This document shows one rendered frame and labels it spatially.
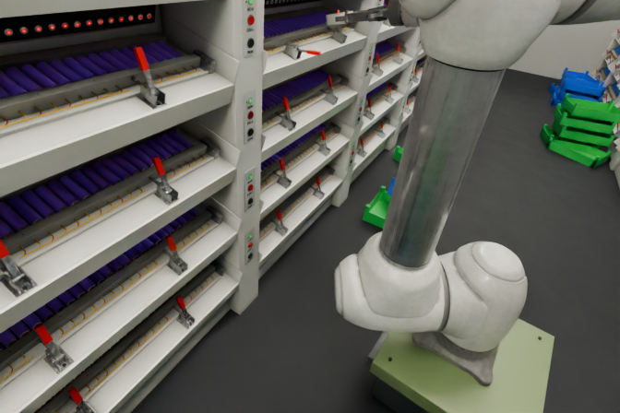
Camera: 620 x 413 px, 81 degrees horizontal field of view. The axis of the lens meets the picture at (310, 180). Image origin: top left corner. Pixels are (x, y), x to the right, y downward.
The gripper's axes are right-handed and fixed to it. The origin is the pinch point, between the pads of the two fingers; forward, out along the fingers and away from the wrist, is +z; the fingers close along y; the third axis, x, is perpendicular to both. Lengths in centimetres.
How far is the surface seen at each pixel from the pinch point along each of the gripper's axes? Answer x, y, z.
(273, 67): -7.3, -37.4, -0.7
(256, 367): -84, -63, 4
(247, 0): 7.1, -48.1, -5.5
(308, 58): -7.9, -22.4, -1.3
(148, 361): -65, -82, 16
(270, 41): -2.1, -31.3, 3.5
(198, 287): -62, -61, 20
